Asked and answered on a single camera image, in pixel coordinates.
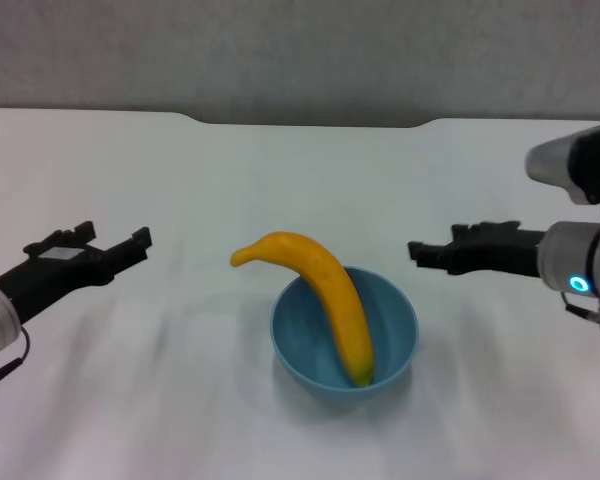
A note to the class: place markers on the yellow banana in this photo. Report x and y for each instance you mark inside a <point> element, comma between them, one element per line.
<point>340,310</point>

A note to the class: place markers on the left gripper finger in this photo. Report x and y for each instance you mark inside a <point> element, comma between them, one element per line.
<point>60,239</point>
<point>130,250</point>

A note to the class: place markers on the blue plastic bowl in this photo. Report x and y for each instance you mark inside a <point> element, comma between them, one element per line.
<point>305,350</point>

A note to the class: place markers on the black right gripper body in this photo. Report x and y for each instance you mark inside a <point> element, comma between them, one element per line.
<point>505,255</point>

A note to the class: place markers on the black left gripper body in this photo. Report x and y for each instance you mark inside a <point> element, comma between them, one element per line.
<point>55,280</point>

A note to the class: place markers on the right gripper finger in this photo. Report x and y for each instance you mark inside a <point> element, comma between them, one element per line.
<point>485,230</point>
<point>430,256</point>

